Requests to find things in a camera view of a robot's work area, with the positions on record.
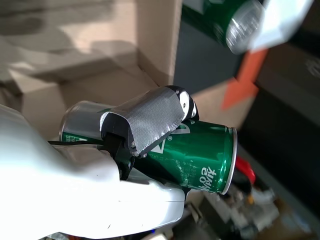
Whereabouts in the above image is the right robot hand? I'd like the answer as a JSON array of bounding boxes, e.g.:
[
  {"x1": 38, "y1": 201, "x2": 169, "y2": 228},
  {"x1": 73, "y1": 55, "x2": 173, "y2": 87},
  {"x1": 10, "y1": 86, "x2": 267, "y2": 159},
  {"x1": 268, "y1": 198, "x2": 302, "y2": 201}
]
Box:
[{"x1": 0, "y1": 85, "x2": 200, "y2": 240}]

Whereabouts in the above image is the green cider can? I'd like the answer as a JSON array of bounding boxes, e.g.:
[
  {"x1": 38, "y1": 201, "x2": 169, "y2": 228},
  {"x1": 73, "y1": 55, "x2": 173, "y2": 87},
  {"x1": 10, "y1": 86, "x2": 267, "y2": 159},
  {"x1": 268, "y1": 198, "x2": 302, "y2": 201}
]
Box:
[
  {"x1": 183, "y1": 0, "x2": 266, "y2": 55},
  {"x1": 59, "y1": 100, "x2": 238, "y2": 195}
]

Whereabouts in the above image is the open cardboard box grey tape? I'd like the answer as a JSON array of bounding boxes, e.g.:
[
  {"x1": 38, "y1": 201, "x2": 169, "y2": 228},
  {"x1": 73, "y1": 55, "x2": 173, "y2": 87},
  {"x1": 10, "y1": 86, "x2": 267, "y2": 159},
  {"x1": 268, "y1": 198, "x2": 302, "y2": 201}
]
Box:
[{"x1": 0, "y1": 0, "x2": 183, "y2": 141}]

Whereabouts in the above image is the orange flat panel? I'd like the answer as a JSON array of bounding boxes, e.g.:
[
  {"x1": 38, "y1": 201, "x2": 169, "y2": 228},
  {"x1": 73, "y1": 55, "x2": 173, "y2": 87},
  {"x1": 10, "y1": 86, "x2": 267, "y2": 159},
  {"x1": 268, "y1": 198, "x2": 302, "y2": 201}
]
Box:
[{"x1": 221, "y1": 48, "x2": 270, "y2": 110}]

